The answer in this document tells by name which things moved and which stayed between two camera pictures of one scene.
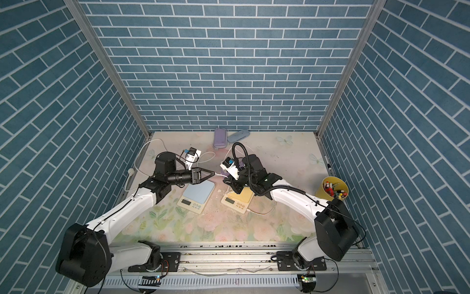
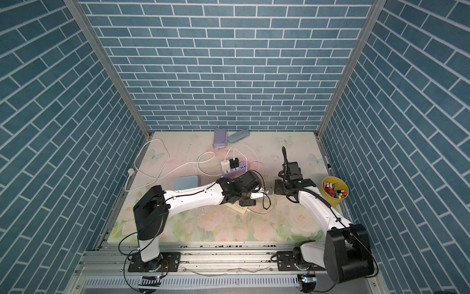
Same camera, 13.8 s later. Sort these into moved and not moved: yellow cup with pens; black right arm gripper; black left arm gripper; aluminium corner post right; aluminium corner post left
Moved: black left arm gripper; black right arm gripper
Not moved: aluminium corner post right; yellow cup with pens; aluminium corner post left
